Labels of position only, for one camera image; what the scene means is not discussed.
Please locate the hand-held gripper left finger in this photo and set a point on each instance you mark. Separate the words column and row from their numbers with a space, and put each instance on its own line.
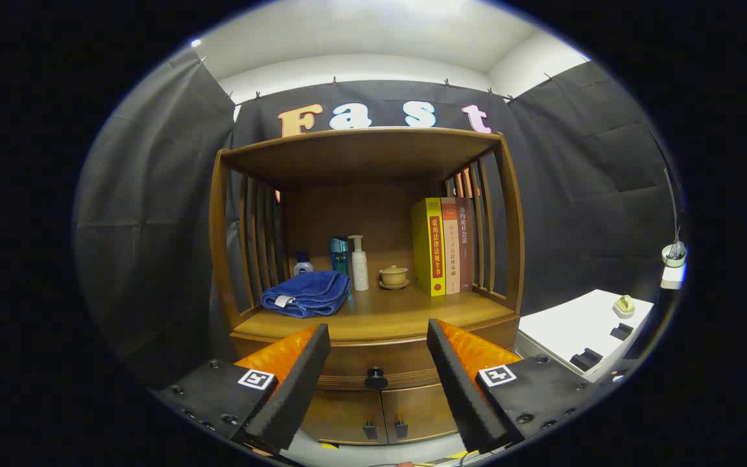
column 296, row 383

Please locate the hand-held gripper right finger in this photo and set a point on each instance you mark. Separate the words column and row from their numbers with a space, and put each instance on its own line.
column 461, row 383

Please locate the wooden drawer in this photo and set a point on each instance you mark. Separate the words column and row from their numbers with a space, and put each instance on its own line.
column 373, row 357

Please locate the wooden cabinet door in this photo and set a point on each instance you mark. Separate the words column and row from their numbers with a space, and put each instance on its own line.
column 422, row 412
column 341, row 415

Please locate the wooden cabinet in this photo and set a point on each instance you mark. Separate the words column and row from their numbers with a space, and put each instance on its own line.
column 360, row 155

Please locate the blue folded towel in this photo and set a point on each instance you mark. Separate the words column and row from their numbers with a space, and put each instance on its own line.
column 308, row 292

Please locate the small white blue-capped bottle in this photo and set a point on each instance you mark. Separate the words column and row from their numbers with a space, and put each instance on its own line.
column 303, row 266

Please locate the yellow saucer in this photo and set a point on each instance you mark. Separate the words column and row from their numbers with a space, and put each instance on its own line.
column 394, row 286

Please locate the white table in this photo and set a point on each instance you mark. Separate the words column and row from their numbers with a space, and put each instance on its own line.
column 568, row 327

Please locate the black block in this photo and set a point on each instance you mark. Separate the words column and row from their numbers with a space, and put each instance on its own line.
column 586, row 360
column 622, row 332

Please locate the yellow lidded teacup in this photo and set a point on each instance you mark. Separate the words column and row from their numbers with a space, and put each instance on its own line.
column 393, row 274

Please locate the white pump bottle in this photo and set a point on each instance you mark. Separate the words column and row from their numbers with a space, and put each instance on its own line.
column 360, row 269

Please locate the blue bottle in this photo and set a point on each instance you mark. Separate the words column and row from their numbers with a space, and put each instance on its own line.
column 340, row 256

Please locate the brown book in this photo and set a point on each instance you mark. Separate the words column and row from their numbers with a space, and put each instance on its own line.
column 466, row 246

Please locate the orange book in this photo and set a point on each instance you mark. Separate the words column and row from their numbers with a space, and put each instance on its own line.
column 452, row 246

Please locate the yellow book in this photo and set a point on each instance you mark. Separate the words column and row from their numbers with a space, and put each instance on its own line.
column 426, row 246

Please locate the cream tape dispenser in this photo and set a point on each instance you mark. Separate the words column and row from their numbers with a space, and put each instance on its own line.
column 624, row 306

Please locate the white lamp fixture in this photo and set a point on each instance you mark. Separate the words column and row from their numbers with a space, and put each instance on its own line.
column 674, row 259

